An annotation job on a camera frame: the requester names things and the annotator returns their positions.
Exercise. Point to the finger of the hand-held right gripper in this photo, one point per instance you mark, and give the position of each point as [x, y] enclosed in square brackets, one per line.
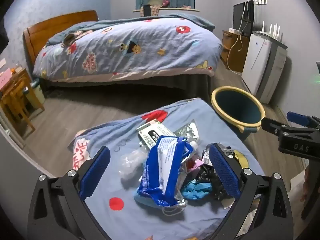
[271, 125]
[297, 118]

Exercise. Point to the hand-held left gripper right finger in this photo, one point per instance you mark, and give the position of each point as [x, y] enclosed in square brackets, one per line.
[225, 172]

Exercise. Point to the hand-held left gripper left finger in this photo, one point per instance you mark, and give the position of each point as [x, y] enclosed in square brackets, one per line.
[96, 175]

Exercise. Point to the blue rubber glove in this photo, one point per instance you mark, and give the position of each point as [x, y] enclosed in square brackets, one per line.
[196, 190]

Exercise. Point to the clear plastic bag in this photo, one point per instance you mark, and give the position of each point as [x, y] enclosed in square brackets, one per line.
[131, 162]

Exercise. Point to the teal bin with yellow rim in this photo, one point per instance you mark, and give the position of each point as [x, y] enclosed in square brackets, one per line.
[237, 105]

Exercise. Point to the blue and white plastic packet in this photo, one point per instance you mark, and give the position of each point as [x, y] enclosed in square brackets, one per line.
[165, 165]

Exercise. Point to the person's right hand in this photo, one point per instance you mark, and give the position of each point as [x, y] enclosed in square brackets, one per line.
[306, 185]

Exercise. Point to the pink wrapper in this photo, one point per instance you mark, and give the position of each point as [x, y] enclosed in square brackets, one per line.
[193, 163]

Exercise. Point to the white board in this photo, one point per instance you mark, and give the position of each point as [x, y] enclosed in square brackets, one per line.
[297, 186]

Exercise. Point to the small printed blue blanket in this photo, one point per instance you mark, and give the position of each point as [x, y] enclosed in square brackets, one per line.
[125, 217]

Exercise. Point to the silver blister foil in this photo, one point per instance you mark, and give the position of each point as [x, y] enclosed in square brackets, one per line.
[187, 130]

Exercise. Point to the white air purifier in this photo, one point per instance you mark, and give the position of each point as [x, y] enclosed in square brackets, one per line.
[257, 62]

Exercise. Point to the green and white carton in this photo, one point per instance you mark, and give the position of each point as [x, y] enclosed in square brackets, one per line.
[152, 130]

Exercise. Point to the wooden nightstand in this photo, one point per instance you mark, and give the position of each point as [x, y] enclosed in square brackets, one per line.
[232, 55]

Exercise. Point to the white router with antennas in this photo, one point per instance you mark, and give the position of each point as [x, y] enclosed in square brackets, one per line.
[271, 33]

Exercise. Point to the small white box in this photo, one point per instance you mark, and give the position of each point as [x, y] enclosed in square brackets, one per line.
[233, 30]

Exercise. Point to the black flat screen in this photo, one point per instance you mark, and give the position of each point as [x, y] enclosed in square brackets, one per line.
[240, 17]

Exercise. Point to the wooden side table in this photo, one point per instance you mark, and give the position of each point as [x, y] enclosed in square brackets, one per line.
[15, 95]

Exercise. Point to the pink card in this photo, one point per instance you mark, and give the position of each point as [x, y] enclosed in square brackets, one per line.
[4, 76]

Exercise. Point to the wooden windowsill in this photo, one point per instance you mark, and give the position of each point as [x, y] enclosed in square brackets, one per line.
[175, 9]

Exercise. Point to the wooden bed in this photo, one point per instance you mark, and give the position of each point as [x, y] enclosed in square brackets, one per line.
[40, 32]

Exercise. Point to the pink plush toy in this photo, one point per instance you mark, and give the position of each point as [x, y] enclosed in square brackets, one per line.
[165, 3]

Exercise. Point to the plaid cloth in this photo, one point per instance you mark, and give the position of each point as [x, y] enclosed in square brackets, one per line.
[155, 10]

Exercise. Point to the black bag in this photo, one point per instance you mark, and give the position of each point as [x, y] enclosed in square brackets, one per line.
[147, 10]

